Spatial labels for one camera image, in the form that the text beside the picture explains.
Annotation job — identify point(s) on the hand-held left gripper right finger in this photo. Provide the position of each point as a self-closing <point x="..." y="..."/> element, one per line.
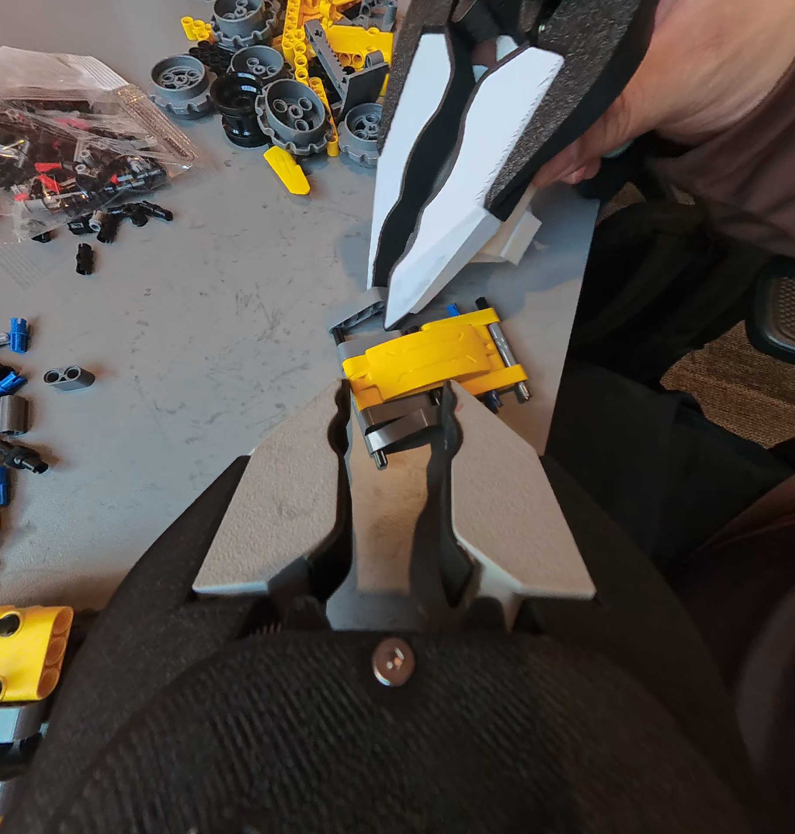
<point x="508" y="508"/>

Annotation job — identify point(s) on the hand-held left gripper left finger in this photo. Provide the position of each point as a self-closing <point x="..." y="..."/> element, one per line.
<point x="273" y="521"/>

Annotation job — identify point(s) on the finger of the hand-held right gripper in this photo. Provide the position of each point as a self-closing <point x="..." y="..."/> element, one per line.
<point x="495" y="143"/>
<point x="410" y="111"/>

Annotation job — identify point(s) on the yellow grey brick assembly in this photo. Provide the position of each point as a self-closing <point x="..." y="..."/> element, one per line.
<point x="423" y="365"/>

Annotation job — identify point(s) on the clear bag of black parts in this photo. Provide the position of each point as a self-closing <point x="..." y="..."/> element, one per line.
<point x="58" y="143"/>

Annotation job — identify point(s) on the person's right forearm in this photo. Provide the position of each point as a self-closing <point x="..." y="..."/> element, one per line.
<point x="749" y="195"/>

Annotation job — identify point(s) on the grey desk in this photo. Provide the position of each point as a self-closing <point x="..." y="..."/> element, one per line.
<point x="176" y="326"/>

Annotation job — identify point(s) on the person's right hand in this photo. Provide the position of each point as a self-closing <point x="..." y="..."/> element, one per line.
<point x="684" y="85"/>

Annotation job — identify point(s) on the pile of wheels and beams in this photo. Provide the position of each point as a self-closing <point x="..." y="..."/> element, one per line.
<point x="296" y="114"/>

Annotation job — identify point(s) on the person's black trousers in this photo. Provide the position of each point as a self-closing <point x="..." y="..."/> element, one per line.
<point x="632" y="469"/>

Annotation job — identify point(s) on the yellow curved panel piece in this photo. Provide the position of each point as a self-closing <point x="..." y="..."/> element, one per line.
<point x="287" y="171"/>

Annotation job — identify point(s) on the black backpack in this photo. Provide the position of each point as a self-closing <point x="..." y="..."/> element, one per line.
<point x="664" y="286"/>

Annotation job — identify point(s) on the grey two-hole connector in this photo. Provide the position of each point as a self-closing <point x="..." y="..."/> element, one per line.
<point x="68" y="376"/>

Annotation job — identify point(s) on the pile of small connector pieces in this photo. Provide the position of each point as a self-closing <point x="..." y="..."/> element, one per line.
<point x="10" y="414"/>

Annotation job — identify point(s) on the black battery box yellow assembly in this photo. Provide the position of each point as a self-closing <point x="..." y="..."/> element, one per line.
<point x="19" y="651"/>

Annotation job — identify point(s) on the black mesh office chair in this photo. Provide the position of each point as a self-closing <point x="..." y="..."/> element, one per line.
<point x="785" y="313"/>

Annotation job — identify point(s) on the blue pin connector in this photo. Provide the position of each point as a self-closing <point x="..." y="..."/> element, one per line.
<point x="18" y="333"/>

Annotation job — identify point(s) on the scattered black connector pieces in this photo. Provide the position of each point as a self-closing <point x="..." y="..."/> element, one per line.
<point x="85" y="259"/>

